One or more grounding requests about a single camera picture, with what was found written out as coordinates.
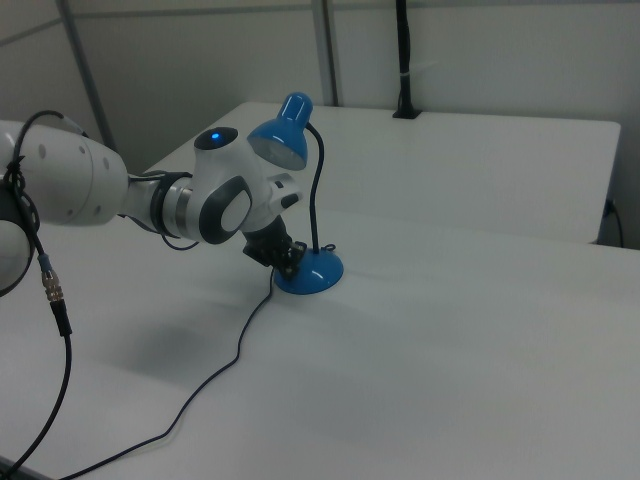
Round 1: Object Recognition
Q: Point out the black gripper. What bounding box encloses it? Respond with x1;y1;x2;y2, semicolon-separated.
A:
242;215;308;279

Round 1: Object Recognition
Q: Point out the blue gooseneck desk lamp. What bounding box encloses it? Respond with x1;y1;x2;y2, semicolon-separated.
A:
247;91;346;296

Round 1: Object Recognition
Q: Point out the black clamped pole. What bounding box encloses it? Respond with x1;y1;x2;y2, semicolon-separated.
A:
391;0;423;120

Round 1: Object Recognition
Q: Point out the black lamp power cord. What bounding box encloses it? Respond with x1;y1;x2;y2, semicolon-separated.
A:
58;267;276;480

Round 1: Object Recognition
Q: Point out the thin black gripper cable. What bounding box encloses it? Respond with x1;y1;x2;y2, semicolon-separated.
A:
158;232;199;252

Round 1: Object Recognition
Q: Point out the wide grey partition post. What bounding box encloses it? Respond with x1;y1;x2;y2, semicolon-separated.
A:
311;0;347;107

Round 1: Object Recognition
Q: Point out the black cable with metal connector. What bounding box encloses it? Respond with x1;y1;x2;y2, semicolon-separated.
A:
0;110;97;480

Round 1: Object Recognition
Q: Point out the slim grey partition post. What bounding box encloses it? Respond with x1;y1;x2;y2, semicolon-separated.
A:
55;0;117;147

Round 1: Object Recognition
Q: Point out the black wall socket cable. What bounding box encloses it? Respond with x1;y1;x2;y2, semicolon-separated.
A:
604;198;627;249

